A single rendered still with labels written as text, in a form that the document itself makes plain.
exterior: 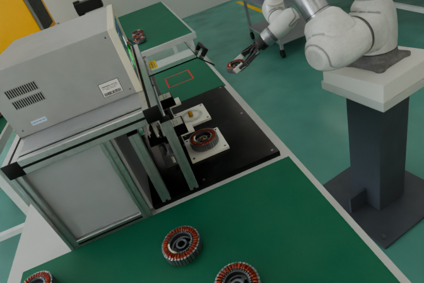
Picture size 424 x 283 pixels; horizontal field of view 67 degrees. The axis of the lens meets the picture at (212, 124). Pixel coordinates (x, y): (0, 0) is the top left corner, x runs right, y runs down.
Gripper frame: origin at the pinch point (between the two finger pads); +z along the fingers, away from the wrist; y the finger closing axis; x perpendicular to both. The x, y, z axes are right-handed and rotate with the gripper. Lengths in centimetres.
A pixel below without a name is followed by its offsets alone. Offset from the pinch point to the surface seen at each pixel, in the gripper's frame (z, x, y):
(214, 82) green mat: 12.5, 4.6, -10.1
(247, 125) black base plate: -1, 0, -61
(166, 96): 18, 28, -48
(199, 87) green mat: 20.3, 8.9, -12.1
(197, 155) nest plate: 16, 11, -75
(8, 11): 204, 161, 219
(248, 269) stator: 1, 4, -123
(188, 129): 11, 19, -71
